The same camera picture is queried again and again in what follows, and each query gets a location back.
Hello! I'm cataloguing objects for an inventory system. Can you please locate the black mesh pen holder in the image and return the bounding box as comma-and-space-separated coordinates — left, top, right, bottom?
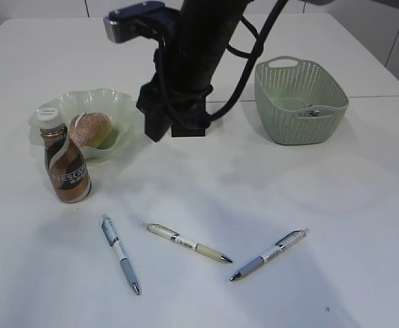
171, 98, 206, 138

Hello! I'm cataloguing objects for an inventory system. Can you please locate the sugar coated bread roll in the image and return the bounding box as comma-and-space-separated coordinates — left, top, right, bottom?
68, 113, 112, 148

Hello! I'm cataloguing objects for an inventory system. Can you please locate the green plastic basket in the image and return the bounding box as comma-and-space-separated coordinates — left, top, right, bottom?
254, 56, 349, 146

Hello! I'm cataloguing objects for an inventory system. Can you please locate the green wavy glass plate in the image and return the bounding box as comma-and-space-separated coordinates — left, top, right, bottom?
40, 88, 146, 163

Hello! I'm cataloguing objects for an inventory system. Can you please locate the blue white pen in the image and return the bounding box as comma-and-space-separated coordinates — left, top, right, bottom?
101, 214, 141, 295

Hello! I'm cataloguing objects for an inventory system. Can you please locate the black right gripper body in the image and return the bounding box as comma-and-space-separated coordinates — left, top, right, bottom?
137, 44, 227, 116

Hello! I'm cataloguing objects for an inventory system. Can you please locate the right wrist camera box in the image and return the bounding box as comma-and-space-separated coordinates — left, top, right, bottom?
103, 1, 180, 44

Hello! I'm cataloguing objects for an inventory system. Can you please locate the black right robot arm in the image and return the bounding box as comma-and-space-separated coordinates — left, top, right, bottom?
137, 1, 248, 141

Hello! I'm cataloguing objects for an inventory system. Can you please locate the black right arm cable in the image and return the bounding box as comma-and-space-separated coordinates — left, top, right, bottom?
165, 0, 289, 129

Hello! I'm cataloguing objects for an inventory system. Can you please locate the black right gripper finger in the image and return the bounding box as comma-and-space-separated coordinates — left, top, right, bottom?
144, 109, 172, 142

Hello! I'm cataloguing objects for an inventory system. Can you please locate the grey clear pen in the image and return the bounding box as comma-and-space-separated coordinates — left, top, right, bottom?
230, 228, 309, 282

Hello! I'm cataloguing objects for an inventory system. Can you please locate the large paper ball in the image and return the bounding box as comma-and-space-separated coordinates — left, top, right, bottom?
299, 106, 321, 117

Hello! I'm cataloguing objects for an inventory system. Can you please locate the beige white pen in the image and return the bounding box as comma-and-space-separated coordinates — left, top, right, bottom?
143, 223, 233, 263

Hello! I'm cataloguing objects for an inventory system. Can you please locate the brown Nescafe coffee bottle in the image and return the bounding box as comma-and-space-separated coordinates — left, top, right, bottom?
36, 107, 92, 204

